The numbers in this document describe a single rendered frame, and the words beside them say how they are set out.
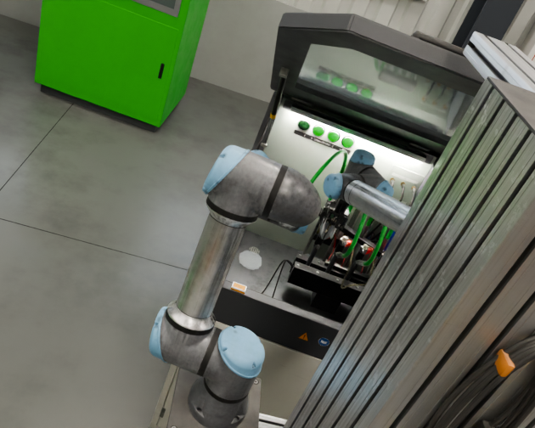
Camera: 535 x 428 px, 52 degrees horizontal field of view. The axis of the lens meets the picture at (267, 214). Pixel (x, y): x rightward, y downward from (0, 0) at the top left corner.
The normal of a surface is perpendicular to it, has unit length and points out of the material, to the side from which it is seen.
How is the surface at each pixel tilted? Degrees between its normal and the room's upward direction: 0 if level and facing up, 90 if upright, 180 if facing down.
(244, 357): 8
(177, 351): 77
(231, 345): 8
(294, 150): 90
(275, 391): 90
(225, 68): 90
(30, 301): 0
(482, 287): 90
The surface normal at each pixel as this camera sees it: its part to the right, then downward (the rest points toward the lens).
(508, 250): -0.04, 0.56
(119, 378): 0.32, -0.78
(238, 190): -0.13, 0.31
